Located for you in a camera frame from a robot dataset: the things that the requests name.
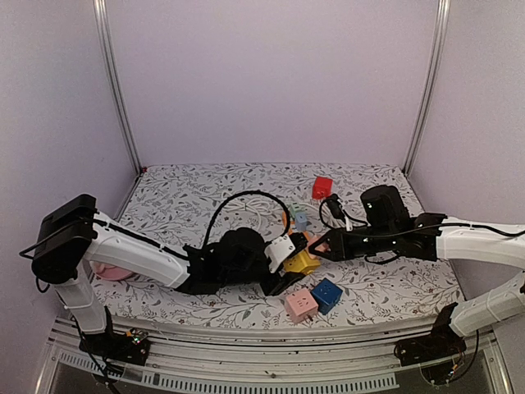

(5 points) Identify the right aluminium frame post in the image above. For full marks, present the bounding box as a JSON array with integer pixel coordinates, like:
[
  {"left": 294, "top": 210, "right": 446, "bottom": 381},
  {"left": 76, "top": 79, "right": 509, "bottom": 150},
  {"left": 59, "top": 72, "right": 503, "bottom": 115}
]
[{"left": 402, "top": 0, "right": 450, "bottom": 178}]

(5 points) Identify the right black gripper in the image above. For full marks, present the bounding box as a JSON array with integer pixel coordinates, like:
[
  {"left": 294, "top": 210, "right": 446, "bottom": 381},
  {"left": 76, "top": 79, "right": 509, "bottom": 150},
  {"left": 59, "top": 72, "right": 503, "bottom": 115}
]
[{"left": 312, "top": 223, "right": 398, "bottom": 260}]

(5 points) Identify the front aluminium rail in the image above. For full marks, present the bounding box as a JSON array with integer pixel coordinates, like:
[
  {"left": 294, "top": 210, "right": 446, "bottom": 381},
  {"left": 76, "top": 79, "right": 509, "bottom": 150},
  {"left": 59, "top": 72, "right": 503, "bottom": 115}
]
[{"left": 35, "top": 318, "right": 518, "bottom": 393}]

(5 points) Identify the pink cube socket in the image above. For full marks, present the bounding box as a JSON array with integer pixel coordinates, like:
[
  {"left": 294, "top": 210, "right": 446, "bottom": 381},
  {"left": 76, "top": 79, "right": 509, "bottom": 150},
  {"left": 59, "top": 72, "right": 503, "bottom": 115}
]
[{"left": 284, "top": 288, "right": 318, "bottom": 324}]

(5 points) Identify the floral patterned table mat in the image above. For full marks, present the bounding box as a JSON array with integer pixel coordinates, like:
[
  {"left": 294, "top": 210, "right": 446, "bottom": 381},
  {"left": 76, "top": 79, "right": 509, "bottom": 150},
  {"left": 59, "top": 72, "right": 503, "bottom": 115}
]
[{"left": 93, "top": 163, "right": 463, "bottom": 330}]

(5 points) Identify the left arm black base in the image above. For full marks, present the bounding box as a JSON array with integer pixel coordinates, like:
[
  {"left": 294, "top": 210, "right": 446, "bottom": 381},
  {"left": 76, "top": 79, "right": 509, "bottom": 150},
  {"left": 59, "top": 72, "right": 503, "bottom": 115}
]
[{"left": 79, "top": 332, "right": 151, "bottom": 366}]

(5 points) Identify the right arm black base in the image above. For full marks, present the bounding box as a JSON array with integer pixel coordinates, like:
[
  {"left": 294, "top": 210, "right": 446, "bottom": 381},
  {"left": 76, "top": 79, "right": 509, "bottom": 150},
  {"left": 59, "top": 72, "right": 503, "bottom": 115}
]
[{"left": 393, "top": 302, "right": 467, "bottom": 366}]

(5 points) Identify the pink plate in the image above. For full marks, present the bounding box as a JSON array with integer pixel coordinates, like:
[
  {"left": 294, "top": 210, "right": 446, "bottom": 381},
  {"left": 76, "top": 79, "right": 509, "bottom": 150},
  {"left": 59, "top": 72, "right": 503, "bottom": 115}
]
[{"left": 89, "top": 261, "right": 134, "bottom": 282}]

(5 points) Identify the orange power strip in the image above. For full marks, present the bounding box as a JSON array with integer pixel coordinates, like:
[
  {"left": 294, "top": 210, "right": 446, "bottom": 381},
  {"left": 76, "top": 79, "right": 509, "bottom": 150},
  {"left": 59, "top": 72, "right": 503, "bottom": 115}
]
[{"left": 282, "top": 213, "right": 298, "bottom": 234}]

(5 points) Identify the white cable of red socket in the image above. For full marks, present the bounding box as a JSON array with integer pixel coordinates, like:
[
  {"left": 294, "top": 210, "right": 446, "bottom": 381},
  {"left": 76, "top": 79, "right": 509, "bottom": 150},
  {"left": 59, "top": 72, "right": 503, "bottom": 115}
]
[{"left": 305, "top": 199, "right": 349, "bottom": 231}]

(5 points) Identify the pink plug adapter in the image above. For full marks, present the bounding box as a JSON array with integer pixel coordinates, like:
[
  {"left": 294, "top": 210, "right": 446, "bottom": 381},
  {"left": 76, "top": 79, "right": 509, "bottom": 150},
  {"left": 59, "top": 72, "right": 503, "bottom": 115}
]
[{"left": 306, "top": 235, "right": 330, "bottom": 259}]

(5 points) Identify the aluminium frame post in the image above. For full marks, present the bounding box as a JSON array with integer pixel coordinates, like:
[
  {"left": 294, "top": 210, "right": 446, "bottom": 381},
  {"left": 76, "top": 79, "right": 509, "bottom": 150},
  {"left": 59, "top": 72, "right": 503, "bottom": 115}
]
[
  {"left": 93, "top": 0, "right": 143, "bottom": 176},
  {"left": 402, "top": 0, "right": 450, "bottom": 178}
]

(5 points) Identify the light blue plug adapter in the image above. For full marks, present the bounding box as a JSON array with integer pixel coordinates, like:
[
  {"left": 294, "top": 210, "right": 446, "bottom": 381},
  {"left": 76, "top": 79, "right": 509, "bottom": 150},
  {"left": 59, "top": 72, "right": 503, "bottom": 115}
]
[{"left": 294, "top": 212, "right": 308, "bottom": 232}]

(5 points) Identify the blue cube socket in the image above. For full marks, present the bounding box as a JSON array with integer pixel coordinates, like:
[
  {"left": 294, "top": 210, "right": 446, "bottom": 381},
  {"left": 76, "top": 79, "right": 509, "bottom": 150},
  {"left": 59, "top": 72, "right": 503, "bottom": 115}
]
[{"left": 310, "top": 278, "right": 343, "bottom": 315}]

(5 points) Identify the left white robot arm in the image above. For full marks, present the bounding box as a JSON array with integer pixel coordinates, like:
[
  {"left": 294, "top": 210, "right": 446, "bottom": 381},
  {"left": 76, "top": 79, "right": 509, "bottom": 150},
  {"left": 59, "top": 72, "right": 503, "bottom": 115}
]
[{"left": 19, "top": 194, "right": 308, "bottom": 356}]

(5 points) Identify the left aluminium frame post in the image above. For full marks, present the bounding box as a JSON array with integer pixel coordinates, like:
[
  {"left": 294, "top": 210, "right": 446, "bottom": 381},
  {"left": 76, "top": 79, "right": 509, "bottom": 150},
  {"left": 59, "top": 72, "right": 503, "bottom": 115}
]
[{"left": 93, "top": 0, "right": 143, "bottom": 176}]

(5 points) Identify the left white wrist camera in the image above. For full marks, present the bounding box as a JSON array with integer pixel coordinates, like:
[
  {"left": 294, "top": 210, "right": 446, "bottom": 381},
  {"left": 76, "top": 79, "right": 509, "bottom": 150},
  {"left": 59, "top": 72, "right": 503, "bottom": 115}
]
[{"left": 264, "top": 235, "right": 295, "bottom": 273}]

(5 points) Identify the red cube socket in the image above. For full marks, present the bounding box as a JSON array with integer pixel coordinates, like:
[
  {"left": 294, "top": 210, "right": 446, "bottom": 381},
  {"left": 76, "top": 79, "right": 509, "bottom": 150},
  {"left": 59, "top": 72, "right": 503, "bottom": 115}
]
[{"left": 312, "top": 176, "right": 333, "bottom": 200}]

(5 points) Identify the yellow cube socket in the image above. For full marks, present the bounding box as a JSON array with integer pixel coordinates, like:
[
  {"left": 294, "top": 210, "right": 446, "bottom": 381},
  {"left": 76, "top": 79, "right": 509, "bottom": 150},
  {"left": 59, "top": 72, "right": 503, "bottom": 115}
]
[{"left": 284, "top": 250, "right": 321, "bottom": 275}]

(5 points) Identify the white coiled power cable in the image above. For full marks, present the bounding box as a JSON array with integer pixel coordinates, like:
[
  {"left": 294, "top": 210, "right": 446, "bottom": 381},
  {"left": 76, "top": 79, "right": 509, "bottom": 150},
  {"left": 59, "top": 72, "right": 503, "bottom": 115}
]
[{"left": 220, "top": 190, "right": 288, "bottom": 231}]

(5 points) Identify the green plug adapter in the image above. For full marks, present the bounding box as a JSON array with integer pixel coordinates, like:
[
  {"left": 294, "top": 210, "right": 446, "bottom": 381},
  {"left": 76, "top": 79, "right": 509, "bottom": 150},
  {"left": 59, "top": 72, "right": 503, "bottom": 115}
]
[{"left": 289, "top": 202, "right": 304, "bottom": 219}]

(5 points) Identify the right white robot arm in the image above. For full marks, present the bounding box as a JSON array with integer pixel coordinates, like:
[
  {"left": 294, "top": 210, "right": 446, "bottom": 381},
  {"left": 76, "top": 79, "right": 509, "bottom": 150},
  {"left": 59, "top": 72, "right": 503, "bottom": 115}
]
[{"left": 308, "top": 185, "right": 524, "bottom": 358}]

